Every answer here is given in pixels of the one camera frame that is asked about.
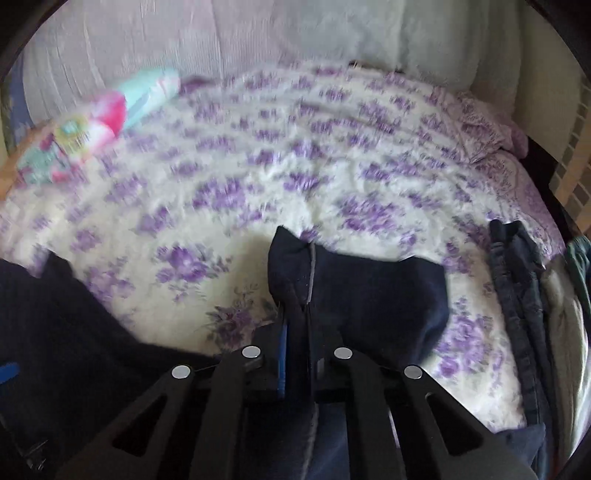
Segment navy blue pants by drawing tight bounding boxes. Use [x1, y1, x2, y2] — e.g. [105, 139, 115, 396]
[1, 228, 545, 479]

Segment purple floral bedspread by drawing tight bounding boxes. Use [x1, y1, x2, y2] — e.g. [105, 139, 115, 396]
[1, 63, 563, 431]

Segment purple floral pillow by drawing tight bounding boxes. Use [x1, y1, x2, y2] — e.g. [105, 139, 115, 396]
[442, 93, 529, 164]

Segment folded colourful floral quilt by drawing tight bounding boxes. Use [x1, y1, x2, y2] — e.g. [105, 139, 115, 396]
[16, 68, 181, 184]

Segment checked beige curtain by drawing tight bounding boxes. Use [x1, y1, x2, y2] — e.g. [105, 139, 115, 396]
[551, 84, 590, 234]

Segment folded dark jeans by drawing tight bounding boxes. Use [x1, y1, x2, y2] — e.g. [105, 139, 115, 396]
[488, 220, 562, 480]

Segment white lace covered bedding pile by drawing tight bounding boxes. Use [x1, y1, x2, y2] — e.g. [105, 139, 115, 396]
[22, 1, 521, 122]

